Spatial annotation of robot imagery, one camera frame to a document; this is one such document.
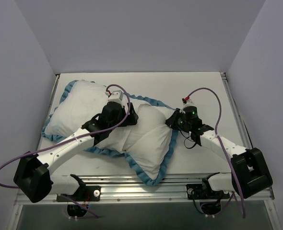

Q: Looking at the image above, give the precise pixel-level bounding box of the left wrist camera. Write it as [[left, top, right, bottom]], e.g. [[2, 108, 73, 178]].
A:
[[106, 90, 124, 104]]

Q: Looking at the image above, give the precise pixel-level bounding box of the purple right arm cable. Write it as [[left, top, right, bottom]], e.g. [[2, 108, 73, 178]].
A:
[[188, 87, 247, 219]]

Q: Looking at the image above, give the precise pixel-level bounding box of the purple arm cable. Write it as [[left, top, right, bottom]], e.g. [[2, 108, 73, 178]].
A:
[[0, 84, 133, 190], [188, 87, 247, 219]]

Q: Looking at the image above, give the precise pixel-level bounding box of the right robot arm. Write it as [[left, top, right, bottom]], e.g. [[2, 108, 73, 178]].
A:
[[166, 106, 273, 198]]

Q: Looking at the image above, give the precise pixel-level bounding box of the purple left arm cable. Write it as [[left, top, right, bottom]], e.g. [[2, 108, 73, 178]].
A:
[[0, 84, 133, 190]]

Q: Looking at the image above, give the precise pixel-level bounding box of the aluminium front rail frame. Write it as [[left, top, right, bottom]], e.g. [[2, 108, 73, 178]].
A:
[[14, 172, 275, 204]]

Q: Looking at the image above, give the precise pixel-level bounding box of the blue patterned pillowcase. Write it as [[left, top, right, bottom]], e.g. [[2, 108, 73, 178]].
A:
[[41, 80, 178, 186]]

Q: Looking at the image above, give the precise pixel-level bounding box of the white pillow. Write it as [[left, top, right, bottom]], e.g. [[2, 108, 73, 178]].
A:
[[46, 80, 175, 180]]

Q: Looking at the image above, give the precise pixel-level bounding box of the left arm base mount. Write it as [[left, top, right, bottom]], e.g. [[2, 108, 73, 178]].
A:
[[64, 185, 101, 203]]

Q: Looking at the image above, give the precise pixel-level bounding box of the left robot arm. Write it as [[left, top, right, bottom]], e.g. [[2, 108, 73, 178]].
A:
[[13, 102, 138, 203]]

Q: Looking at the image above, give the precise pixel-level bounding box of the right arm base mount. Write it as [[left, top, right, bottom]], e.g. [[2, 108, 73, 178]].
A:
[[186, 178, 230, 200]]

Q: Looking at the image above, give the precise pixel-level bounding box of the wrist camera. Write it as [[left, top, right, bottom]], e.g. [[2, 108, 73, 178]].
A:
[[180, 97, 195, 113], [106, 90, 124, 104]]

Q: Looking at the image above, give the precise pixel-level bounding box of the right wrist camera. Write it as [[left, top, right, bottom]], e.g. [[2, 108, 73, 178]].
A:
[[180, 97, 195, 113]]

